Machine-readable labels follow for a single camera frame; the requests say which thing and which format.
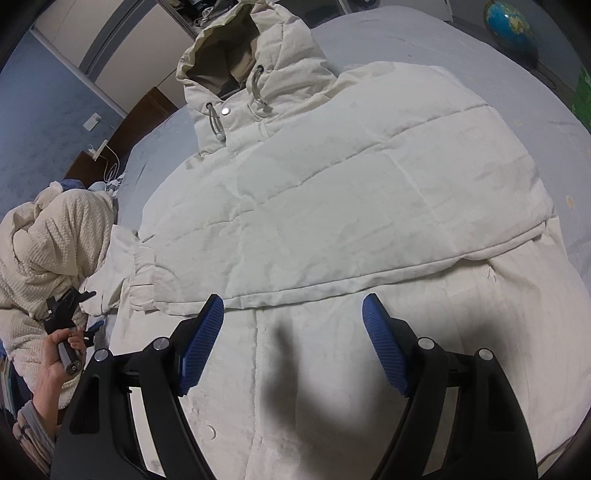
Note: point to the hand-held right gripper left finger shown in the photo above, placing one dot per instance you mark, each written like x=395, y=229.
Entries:
x=203, y=341

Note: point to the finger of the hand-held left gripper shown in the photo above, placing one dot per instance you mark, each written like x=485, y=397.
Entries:
x=88, y=294
x=94, y=326

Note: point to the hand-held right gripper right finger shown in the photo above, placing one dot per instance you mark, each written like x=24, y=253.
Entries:
x=383, y=341

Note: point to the cream hooded puffer jacket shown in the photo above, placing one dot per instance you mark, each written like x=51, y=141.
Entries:
x=351, y=194

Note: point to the person's left forearm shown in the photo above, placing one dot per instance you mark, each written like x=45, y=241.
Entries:
x=34, y=431

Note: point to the person's left hand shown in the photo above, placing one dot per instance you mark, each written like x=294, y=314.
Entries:
x=48, y=369

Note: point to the white textured fleece garment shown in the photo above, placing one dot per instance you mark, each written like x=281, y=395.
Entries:
x=51, y=249

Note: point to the blue cloth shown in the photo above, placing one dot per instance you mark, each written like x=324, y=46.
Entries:
x=74, y=184

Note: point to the white charger plug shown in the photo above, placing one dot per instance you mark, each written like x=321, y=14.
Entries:
x=98, y=150

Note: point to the dark wooden headboard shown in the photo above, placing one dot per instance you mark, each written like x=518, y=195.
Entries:
x=138, y=120

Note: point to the beige sliding door wardrobe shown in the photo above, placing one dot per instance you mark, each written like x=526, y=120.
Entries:
x=138, y=41

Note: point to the light blue bed sheet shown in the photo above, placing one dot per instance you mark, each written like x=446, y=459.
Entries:
x=415, y=41

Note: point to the green printed paper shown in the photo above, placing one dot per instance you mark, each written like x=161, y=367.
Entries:
x=582, y=92

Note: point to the blue globe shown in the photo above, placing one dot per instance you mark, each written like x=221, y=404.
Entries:
x=508, y=25

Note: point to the white wall socket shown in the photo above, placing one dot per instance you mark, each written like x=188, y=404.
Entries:
x=92, y=121

